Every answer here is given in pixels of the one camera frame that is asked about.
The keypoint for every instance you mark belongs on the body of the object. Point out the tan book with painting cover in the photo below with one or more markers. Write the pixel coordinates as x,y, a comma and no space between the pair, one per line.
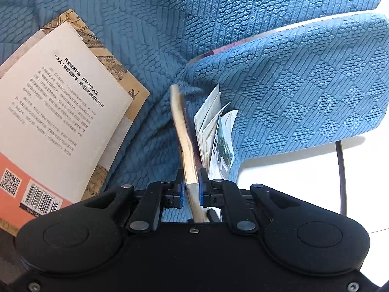
121,73

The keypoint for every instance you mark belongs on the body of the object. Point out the purple and tan book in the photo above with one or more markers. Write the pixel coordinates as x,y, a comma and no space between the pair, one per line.
188,164

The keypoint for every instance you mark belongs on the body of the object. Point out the dark thin strip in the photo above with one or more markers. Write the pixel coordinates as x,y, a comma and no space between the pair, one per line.
342,176

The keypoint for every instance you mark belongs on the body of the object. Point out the white and orange book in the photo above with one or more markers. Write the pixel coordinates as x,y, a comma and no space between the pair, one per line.
60,103

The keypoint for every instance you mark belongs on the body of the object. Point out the red book under cloth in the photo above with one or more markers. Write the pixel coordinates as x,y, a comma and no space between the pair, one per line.
212,53

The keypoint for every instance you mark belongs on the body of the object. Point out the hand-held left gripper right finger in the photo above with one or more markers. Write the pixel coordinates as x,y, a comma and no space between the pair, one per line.
202,188

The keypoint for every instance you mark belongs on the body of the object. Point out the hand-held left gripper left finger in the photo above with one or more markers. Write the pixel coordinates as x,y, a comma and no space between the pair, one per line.
181,188

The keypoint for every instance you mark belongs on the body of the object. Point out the blue textured sofa cover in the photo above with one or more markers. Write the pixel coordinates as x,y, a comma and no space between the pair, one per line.
243,36

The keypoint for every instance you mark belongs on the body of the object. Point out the plain white notebook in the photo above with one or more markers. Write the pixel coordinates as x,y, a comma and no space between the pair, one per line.
206,109

